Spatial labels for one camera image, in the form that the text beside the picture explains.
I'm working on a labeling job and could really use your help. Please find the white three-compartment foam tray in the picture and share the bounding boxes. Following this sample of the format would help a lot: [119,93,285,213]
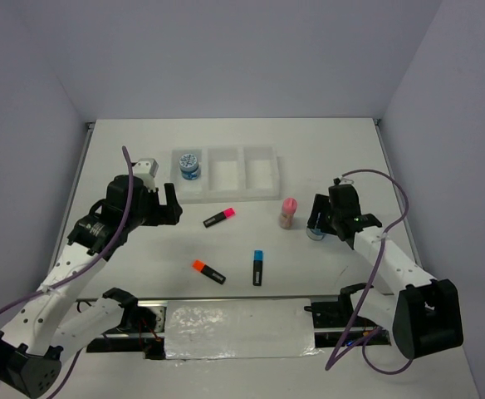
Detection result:
[169,145,280,204]

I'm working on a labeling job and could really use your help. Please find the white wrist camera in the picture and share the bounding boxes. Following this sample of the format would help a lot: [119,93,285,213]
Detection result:
[132,158,159,191]
[333,176,355,186]

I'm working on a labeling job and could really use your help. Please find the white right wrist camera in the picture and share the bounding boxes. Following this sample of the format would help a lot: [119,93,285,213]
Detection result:
[333,176,355,186]

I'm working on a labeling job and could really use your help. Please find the pink-lidded toothpick jar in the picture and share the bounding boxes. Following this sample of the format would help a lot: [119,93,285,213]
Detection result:
[278,197,297,229]

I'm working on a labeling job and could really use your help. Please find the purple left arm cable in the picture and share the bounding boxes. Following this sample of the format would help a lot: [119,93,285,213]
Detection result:
[0,145,135,398]

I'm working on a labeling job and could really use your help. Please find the blue paint jar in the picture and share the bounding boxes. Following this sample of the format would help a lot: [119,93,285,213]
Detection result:
[179,153,200,180]
[306,228,326,241]

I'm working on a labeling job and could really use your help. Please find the pink highlighter marker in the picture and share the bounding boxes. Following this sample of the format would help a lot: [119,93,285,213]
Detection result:
[203,208,235,229]

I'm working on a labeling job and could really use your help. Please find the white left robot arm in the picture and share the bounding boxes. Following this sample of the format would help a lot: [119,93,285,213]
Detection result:
[0,175,183,398]

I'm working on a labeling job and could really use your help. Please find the silver foil-covered base plate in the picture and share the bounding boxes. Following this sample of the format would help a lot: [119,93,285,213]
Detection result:
[86,295,393,361]

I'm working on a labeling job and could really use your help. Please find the blue highlighter marker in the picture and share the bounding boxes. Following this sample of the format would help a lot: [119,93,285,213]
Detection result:
[252,250,263,286]

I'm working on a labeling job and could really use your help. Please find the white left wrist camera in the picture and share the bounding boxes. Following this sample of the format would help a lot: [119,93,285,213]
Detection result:
[132,158,159,191]

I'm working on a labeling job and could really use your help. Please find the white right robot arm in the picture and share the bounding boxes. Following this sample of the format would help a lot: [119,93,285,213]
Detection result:
[307,184,464,360]

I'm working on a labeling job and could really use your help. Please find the orange highlighter marker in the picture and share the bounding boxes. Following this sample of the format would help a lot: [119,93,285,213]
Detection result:
[193,259,226,284]

